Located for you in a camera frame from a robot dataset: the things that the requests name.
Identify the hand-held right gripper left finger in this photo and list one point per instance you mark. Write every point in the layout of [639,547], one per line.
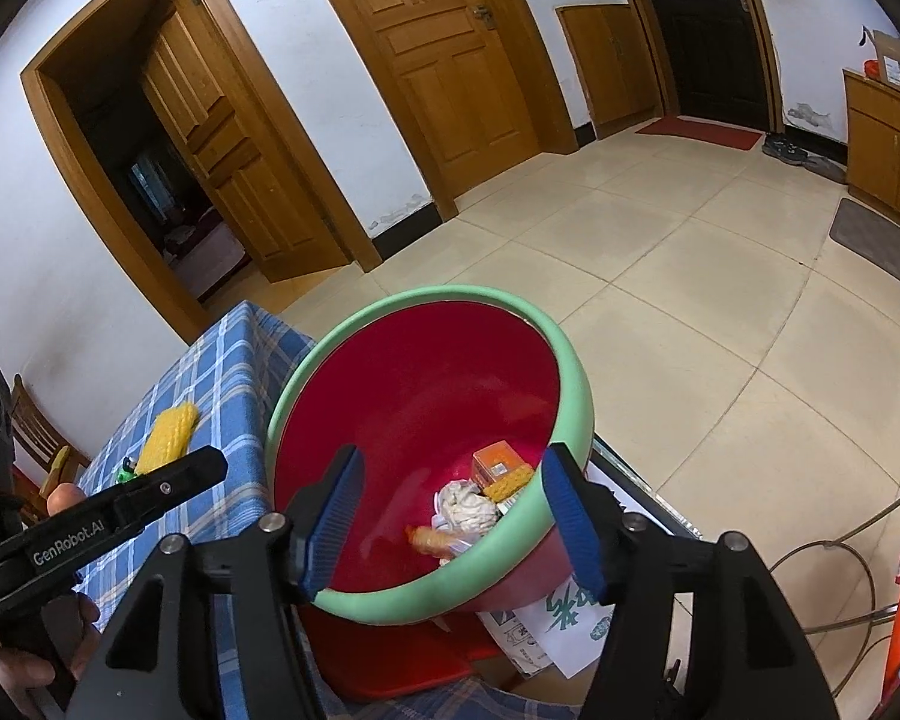
[337,517]

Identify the wooden cabinet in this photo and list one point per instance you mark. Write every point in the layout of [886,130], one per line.
[885,157]

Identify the black door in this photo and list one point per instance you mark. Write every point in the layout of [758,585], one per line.
[697,30]

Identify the pair of dark shoes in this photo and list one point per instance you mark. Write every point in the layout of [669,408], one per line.
[784,150]

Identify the orange packet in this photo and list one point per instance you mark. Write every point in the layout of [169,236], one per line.
[872,69]

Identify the orange wrapper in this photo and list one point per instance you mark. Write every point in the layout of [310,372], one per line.
[429,540]

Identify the wooden doorway frame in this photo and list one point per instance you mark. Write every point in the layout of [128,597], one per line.
[60,135]

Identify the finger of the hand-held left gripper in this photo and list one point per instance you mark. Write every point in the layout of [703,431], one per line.
[166,489]

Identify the orange printed cardboard box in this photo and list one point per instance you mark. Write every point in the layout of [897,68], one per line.
[495,465]

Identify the open wooden door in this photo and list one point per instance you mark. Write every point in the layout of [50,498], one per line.
[232,150]

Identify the yellow foam fruit net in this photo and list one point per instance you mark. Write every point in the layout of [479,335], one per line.
[166,439]
[511,484]

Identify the wooden chair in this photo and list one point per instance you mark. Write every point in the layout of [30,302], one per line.
[34,427]

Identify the closed wooden door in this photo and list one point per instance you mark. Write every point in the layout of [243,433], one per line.
[435,60]

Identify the red basin with green rim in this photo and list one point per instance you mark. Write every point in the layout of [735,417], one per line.
[420,405]

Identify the white green printed cardboard box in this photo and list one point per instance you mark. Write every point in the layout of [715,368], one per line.
[562,615]

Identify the person's left hand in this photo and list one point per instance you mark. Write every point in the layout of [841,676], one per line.
[86,630]

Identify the red doormat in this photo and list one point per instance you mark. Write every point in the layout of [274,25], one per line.
[701,133]

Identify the white foam fruit net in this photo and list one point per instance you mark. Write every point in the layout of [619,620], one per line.
[465,510]

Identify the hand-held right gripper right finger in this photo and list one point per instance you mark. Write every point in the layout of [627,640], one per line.
[574,525]

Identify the grey floor mat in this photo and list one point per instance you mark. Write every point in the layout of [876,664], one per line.
[881,240]

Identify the pair of grey slippers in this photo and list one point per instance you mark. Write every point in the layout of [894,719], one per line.
[825,167]

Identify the blue plaid tablecloth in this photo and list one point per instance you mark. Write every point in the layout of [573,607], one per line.
[217,382]

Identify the bed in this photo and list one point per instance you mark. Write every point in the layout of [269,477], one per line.
[206,244]

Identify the small green object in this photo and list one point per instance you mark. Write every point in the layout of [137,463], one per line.
[127,471]

